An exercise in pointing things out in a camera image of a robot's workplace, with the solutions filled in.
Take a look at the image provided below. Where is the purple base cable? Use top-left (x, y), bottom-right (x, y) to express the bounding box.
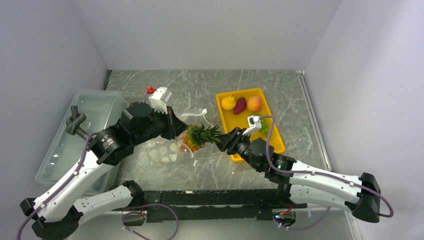
top-left (121, 203), bottom-right (180, 240)
top-left (273, 206), bottom-right (332, 232)

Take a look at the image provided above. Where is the dark red toy sweet potato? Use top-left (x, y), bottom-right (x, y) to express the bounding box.
top-left (233, 97), bottom-right (247, 115)

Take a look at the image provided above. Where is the clear plastic storage bin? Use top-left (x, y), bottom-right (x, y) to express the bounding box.
top-left (35, 90), bottom-right (130, 196)

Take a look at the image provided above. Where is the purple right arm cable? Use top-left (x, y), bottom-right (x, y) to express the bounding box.
top-left (258, 115), bottom-right (395, 219)

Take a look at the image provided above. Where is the orange toy pineapple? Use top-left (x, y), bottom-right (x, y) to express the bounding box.
top-left (183, 123), bottom-right (223, 152)

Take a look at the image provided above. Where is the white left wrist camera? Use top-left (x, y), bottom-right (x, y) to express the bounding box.
top-left (146, 87), bottom-right (172, 114)

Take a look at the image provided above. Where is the yellow plastic tray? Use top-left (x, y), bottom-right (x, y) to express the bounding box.
top-left (215, 88), bottom-right (286, 154)

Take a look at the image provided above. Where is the yellow toy pear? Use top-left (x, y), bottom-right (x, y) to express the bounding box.
top-left (221, 95), bottom-right (237, 111)

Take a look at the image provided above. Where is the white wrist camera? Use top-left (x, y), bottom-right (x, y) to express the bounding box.
top-left (146, 87), bottom-right (172, 114)
top-left (242, 115), bottom-right (262, 136)

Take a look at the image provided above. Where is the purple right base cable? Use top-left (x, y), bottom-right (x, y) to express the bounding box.
top-left (273, 206), bottom-right (332, 232)

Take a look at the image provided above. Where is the toy peach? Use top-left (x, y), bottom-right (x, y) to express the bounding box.
top-left (246, 96), bottom-right (262, 113)

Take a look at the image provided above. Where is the green toy lettuce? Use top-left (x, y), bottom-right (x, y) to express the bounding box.
top-left (254, 114), bottom-right (270, 135)

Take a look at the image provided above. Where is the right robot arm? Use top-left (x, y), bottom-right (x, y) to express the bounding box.
top-left (216, 128), bottom-right (382, 223)

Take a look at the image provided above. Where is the clear polka-dot zip bag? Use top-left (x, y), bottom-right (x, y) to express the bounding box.
top-left (143, 108), bottom-right (212, 167)

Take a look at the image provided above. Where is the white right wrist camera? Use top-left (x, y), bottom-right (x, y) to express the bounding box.
top-left (242, 115), bottom-right (262, 136)

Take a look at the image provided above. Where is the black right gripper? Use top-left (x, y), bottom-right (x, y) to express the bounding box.
top-left (211, 126), bottom-right (262, 172)

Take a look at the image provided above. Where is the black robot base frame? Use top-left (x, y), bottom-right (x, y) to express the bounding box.
top-left (119, 188), bottom-right (307, 223)

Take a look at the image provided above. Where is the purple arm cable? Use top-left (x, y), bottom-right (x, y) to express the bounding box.
top-left (258, 115), bottom-right (395, 219)
top-left (15, 91), bottom-right (157, 240)

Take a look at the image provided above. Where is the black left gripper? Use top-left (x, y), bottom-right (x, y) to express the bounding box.
top-left (132, 104), bottom-right (189, 146)

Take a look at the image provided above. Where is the grey knotted hose piece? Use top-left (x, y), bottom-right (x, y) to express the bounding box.
top-left (64, 105), bottom-right (92, 142)

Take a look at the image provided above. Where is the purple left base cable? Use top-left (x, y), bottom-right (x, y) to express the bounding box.
top-left (121, 203), bottom-right (180, 240)

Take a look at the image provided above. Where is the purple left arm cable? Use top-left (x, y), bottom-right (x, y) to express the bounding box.
top-left (15, 91), bottom-right (157, 240)

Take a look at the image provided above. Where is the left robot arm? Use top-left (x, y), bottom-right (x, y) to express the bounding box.
top-left (20, 102), bottom-right (188, 240)

